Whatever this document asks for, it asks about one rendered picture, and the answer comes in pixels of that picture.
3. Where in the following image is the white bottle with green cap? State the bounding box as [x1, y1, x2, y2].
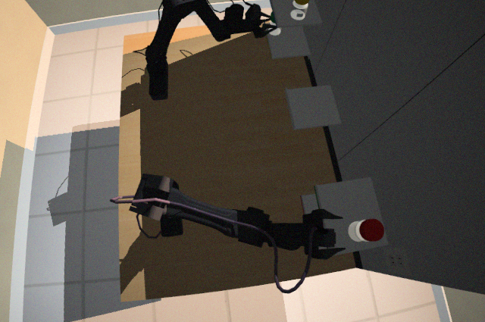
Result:
[269, 12, 281, 36]

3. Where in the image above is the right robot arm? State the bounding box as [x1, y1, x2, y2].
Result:
[129, 174, 304, 251]

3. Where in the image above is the clear glass bottle with yellow cap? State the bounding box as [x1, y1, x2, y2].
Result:
[290, 0, 309, 20]

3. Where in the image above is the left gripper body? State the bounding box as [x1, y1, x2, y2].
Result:
[242, 6, 263, 39]

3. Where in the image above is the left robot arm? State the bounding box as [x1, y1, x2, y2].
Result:
[145, 0, 244, 96]

